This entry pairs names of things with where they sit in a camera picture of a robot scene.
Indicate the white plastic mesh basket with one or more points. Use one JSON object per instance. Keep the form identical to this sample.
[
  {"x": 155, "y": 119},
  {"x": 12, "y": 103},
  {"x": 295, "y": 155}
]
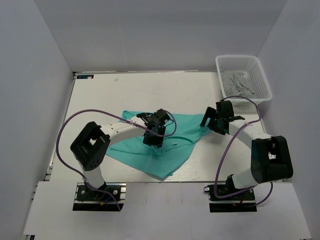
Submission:
[{"x": 247, "y": 65}]

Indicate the grey t shirt in basket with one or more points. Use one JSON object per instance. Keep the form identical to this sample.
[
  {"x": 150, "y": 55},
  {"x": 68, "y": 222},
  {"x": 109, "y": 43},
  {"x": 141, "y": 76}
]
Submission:
[{"x": 237, "y": 84}]

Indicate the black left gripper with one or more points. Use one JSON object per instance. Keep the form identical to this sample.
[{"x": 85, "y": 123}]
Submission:
[{"x": 157, "y": 142}]

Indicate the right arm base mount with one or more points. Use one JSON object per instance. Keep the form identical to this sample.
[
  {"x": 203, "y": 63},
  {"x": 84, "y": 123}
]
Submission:
[{"x": 242, "y": 203}]

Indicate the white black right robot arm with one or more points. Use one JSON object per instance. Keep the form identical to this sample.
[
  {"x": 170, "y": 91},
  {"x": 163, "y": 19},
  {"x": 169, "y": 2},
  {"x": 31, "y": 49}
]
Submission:
[{"x": 270, "y": 158}]

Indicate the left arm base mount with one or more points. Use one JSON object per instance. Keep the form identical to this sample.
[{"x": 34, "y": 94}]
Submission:
[{"x": 87, "y": 200}]

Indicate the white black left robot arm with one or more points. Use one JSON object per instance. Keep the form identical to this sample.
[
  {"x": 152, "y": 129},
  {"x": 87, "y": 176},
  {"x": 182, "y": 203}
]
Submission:
[{"x": 90, "y": 146}]

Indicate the blue label sticker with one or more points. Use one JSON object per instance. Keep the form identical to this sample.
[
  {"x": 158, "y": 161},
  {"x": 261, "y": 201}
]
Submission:
[{"x": 85, "y": 76}]

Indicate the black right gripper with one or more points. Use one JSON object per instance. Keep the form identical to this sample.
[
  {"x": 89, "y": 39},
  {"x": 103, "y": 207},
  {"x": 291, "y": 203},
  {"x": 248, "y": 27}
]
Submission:
[{"x": 211, "y": 113}]

